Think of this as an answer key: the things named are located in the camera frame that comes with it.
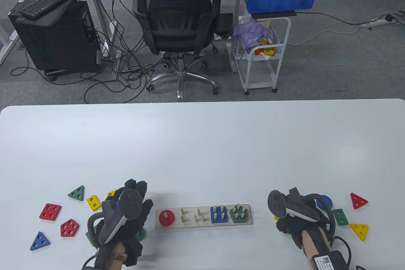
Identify person's left hand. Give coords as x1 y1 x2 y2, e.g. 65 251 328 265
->
95 179 154 267

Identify person's right hand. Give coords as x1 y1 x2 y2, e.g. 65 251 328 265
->
276 216 336 249

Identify red round block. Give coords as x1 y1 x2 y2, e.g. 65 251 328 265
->
159 210 175 227

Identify blue round block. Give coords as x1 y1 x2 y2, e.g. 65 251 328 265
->
316 195 333 210

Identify yellow rectangle block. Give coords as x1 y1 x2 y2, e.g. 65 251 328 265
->
86 195 102 212

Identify green rectangle block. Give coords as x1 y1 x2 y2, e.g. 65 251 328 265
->
333 208 349 227

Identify green pentagon block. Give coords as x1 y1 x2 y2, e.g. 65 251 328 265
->
230 204 248 223

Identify wooden post board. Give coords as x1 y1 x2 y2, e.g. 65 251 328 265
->
154 204 253 231

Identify green triangle block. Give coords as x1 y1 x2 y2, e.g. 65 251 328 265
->
68 185 85 201

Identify yellow triangle block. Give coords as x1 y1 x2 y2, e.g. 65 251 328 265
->
349 223 369 242

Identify blue square block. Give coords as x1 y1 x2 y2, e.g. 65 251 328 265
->
210 206 228 224

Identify red triangle block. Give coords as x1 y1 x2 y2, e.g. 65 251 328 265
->
350 192 369 210

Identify red pentagon block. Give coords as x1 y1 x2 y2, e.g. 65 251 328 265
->
60 218 80 238

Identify red square block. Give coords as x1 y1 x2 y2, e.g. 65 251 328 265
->
39 203 62 221

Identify blue triangle block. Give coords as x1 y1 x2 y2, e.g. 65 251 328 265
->
30 231 51 251

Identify person's right forearm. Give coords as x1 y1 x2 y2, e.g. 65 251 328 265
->
301 226 336 259

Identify person's left forearm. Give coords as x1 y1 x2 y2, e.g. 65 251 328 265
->
104 242 127 270

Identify black tracking controller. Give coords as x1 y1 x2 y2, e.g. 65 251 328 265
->
267 187 336 231
86 189 143 247

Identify black labelled box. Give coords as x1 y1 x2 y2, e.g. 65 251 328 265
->
308 250 345 270

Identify white utility cart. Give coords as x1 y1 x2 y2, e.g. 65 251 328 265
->
235 15 292 95

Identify black computer tower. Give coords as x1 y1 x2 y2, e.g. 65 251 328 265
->
8 0 102 81

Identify black mesh office chair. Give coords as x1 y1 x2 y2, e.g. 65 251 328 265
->
126 0 222 102

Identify orange plush toy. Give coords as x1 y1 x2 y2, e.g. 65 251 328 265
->
254 36 276 57

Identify black bag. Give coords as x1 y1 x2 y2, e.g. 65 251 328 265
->
215 13 235 39

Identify purple cloth bag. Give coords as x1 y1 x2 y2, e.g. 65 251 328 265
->
232 21 274 60

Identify white desk foot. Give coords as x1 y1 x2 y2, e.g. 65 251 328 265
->
0 28 20 65

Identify black keyboard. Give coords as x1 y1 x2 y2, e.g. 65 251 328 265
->
19 0 81 19

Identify brown board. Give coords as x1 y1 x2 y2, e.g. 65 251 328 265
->
251 10 297 19

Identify white power strip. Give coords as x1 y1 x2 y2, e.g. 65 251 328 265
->
362 18 396 29

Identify black glove cable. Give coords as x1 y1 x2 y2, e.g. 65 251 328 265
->
329 235 369 270

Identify tangle of black cables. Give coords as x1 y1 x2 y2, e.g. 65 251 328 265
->
10 0 165 103

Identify white desk frame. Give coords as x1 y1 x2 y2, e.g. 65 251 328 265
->
68 0 122 81

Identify white floor cable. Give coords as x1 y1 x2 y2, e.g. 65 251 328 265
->
289 23 367 46

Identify black floor cable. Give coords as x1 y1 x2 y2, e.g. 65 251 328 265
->
296 11 405 27

